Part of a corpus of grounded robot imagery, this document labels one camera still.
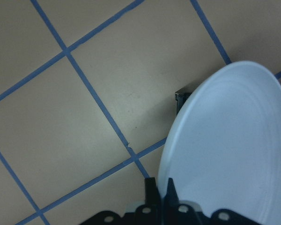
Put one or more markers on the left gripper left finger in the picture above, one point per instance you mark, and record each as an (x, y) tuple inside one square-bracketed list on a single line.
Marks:
[(152, 195)]

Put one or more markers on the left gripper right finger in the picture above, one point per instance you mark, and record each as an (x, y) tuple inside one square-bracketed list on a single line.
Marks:
[(171, 198)]

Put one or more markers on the blue plate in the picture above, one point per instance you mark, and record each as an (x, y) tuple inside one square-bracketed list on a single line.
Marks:
[(224, 147)]

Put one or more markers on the black plate rack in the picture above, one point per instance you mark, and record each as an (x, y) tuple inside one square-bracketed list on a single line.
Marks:
[(181, 97)]

